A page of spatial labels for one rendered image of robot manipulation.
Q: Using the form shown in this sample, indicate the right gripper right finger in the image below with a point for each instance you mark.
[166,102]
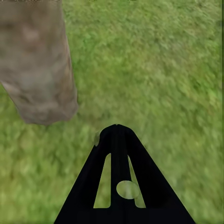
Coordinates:
[162,204]

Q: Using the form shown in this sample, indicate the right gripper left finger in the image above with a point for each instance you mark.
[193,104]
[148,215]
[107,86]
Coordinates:
[78,207]

